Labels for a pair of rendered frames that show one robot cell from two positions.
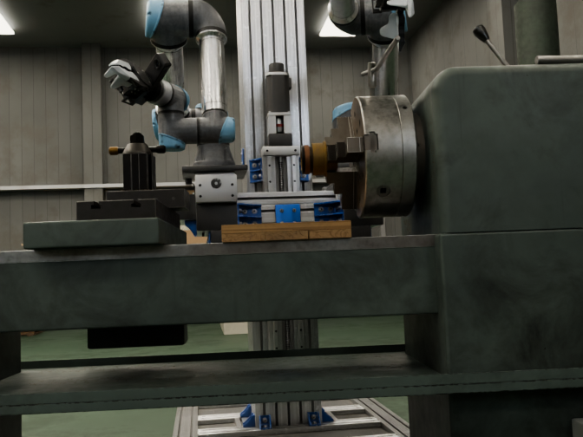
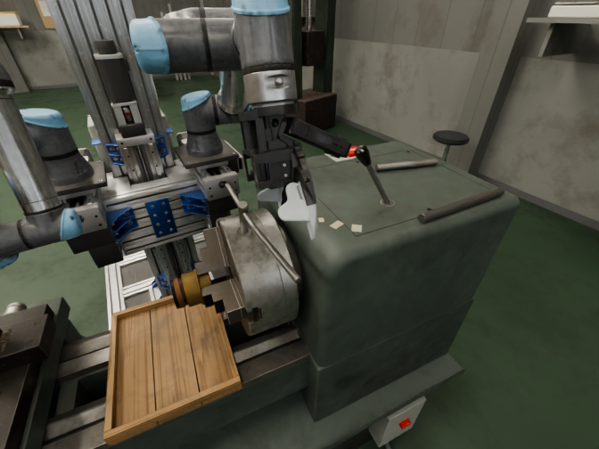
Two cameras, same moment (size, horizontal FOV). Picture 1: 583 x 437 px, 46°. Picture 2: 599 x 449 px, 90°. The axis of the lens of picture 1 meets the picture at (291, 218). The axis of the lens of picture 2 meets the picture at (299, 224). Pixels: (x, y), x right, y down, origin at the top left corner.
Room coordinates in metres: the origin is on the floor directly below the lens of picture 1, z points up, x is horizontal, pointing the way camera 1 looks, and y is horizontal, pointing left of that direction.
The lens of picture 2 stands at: (1.18, -0.13, 1.64)
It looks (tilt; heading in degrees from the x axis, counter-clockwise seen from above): 35 degrees down; 338
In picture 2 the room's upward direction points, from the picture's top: straight up
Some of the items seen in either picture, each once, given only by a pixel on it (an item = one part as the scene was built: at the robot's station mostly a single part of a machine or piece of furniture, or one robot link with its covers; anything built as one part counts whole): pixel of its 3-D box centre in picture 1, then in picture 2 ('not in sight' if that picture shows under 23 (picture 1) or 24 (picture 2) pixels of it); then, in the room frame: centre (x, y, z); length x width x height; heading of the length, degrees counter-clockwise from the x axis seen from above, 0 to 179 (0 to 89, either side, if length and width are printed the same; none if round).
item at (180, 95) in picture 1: (170, 98); not in sight; (1.95, 0.33, 1.31); 0.11 x 0.08 x 0.09; 160
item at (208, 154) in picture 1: (213, 156); (63, 163); (2.41, 0.27, 1.21); 0.15 x 0.15 x 0.10
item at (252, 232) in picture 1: (284, 235); (171, 347); (1.76, 0.02, 0.88); 0.36 x 0.30 x 0.04; 2
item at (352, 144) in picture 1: (350, 149); (230, 302); (1.68, -0.15, 1.09); 0.12 x 0.11 x 0.05; 2
